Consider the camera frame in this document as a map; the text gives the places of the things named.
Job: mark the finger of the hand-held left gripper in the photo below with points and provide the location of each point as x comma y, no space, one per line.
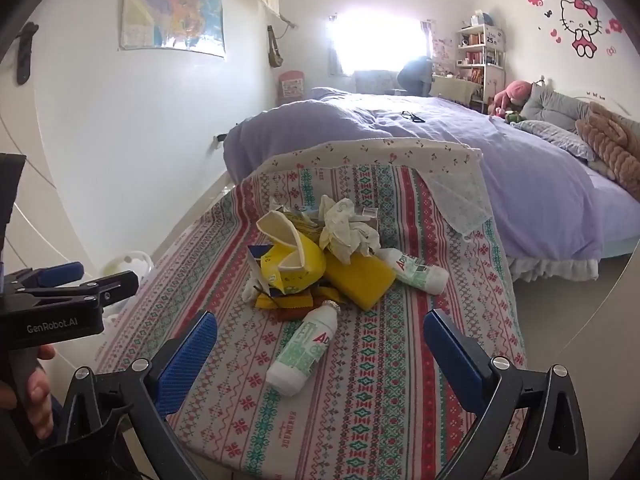
62,273
112,285

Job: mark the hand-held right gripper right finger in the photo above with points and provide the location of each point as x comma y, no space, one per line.
452,360

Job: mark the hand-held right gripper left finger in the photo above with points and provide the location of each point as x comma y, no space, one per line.
185,360

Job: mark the white plastic bottle green label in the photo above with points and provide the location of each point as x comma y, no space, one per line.
300,355
420,272

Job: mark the white tissue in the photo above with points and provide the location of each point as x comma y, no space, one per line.
250,291

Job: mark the yellow snack packet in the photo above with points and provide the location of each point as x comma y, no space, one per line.
362,280

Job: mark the yellow paper carton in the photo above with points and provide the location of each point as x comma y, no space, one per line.
305,260

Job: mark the cream paper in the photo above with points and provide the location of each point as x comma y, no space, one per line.
345,230

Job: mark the person's left hand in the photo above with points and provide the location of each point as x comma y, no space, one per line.
36,392

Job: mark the patterned striped tablecloth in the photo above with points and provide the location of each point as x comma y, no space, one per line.
385,360

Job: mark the brown yellow wrapper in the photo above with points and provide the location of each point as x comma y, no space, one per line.
295,314

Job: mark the white ruffled bed skirt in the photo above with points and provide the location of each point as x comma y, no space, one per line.
555,267

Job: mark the small printed carton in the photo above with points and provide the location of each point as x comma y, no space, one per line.
371,212

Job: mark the purple duvet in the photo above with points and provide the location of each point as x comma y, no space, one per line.
500,185

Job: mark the cream floral cloth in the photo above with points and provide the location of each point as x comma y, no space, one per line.
380,152

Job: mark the black eyeglasses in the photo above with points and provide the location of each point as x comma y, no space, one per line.
414,116

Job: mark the purple ruffled pillow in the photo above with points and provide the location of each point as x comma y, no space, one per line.
560,137

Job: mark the green plush toy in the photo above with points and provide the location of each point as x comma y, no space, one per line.
513,118

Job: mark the brown fluffy cushion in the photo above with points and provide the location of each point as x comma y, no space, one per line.
610,145

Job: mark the pink board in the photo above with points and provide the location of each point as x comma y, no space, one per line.
291,87

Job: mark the cream desk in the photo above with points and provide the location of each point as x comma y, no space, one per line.
455,87

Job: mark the pink plush toy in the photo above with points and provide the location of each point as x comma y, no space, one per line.
515,92

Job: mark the dark office chair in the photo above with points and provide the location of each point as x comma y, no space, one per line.
415,77

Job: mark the hanging khaki bag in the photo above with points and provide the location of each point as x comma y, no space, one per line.
274,50

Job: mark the white bookshelf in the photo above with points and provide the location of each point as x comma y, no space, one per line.
480,55

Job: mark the bright window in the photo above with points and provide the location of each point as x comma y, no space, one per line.
380,42

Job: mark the wall map poster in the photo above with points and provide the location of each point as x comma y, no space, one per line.
172,5

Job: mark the cartoon cat wall sticker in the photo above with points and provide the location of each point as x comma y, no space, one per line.
580,17

